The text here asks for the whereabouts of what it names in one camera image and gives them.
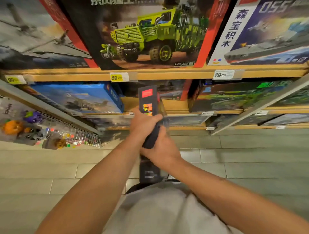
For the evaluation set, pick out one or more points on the grey fighter jet box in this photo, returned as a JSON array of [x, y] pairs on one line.
[[38, 38]]

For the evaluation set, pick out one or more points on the purple 055 warship box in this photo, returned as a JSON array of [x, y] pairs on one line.
[[265, 31]]

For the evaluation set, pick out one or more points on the person's left forearm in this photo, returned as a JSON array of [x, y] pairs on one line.
[[91, 193]]

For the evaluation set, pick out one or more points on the person's right hand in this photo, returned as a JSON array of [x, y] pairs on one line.
[[161, 153]]

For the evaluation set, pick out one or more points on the person's left hand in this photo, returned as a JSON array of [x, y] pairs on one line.
[[145, 126]]

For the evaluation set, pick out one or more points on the green armoured truck box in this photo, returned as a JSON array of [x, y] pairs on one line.
[[154, 33]]

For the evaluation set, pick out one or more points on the dark aircraft carrier box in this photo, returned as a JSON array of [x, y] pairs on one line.
[[149, 101]]

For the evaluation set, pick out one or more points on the person's grey clothing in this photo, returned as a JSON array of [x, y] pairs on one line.
[[164, 212]]

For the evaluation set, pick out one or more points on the wooden shelf unit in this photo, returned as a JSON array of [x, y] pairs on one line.
[[169, 74]]

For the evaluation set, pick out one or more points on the blue helicopter box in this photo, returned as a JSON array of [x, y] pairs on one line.
[[77, 96]]

